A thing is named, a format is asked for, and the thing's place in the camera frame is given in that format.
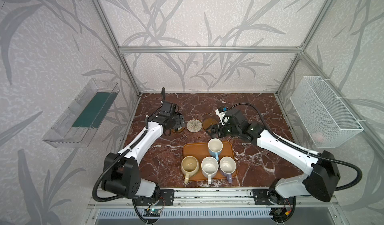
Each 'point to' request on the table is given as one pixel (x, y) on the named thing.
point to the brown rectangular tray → (200, 150)
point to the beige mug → (190, 166)
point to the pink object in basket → (318, 136)
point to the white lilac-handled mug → (227, 166)
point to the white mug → (209, 167)
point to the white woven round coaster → (194, 125)
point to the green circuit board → (152, 212)
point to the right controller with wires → (281, 214)
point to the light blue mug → (215, 146)
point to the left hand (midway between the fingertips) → (178, 117)
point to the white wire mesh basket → (328, 120)
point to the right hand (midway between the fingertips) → (212, 124)
